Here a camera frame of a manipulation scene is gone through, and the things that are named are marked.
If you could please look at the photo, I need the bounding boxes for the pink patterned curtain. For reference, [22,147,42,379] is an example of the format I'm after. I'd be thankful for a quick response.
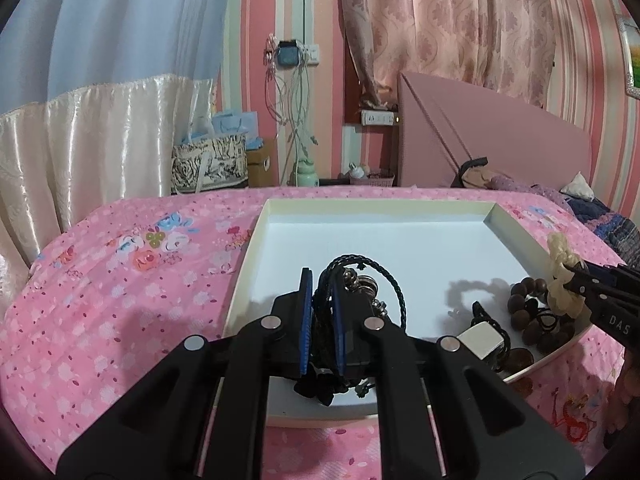
[340,0,557,109]

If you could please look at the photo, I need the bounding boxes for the cream satin curtain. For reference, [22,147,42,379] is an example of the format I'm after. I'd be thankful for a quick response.
[0,75,217,302]

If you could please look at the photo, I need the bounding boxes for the hanging charger cables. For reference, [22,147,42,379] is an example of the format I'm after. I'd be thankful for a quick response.
[265,60,322,172]

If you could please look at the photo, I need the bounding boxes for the black braided cord necklace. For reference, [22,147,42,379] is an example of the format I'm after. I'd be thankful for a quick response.
[292,254,408,409]

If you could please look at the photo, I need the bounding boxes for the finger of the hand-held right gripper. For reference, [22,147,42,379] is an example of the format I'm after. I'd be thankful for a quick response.
[561,277,640,317]
[574,259,640,297]

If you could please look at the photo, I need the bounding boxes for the white cloth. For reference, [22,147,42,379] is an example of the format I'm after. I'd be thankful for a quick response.
[560,172,596,204]

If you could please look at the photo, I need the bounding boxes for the black strap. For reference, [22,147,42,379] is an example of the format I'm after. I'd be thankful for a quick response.
[451,157,489,189]

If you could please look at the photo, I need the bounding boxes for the blue gift bag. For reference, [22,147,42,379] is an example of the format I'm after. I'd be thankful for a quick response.
[187,110,264,149]

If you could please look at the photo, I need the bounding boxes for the dark patterned blanket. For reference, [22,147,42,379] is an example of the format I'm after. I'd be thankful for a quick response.
[565,195,640,267]

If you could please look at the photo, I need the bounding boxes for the brown wooden bead bracelet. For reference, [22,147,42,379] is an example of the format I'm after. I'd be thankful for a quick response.
[507,277,576,357]

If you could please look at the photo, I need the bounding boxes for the cream scrunchie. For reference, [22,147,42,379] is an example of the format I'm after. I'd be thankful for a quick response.
[545,232,592,319]

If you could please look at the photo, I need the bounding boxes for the white power strip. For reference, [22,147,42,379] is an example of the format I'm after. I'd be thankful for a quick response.
[360,109,401,126]

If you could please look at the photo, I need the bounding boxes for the white shallow tray box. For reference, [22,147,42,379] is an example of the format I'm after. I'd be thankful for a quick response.
[220,197,596,429]

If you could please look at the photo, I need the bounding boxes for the black hair tie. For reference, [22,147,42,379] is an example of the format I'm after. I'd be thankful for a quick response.
[522,297,560,335]
[470,300,497,327]

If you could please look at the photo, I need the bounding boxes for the pink headboard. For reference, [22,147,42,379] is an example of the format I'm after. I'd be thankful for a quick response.
[397,71,594,197]

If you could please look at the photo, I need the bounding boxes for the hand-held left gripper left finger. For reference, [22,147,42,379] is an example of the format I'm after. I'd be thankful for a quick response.
[55,267,316,480]

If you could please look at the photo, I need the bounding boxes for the framed wall picture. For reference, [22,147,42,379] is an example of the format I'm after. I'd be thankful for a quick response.
[617,14,640,97]

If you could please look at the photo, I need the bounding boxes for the green bottle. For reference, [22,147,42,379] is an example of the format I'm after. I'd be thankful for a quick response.
[295,157,320,187]

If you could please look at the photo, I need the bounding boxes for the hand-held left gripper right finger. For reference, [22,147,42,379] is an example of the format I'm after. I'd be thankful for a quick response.
[330,287,586,480]

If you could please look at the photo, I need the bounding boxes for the cardboard box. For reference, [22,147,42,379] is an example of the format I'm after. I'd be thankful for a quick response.
[245,137,277,189]

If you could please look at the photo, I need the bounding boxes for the wall outlet with chargers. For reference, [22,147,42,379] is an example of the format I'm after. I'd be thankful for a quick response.
[264,35,321,69]

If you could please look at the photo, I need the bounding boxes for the pink floral bedsheet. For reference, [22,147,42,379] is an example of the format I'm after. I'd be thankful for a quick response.
[0,185,640,477]

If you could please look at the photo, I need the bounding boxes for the blue curtain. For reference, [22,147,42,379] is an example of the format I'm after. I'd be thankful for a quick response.
[0,0,237,117]

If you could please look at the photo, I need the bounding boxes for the black and white printed bag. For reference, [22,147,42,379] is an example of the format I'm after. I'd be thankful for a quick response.
[171,135,249,196]

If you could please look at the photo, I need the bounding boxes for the purple blanket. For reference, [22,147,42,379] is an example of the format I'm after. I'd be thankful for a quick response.
[489,175,576,212]

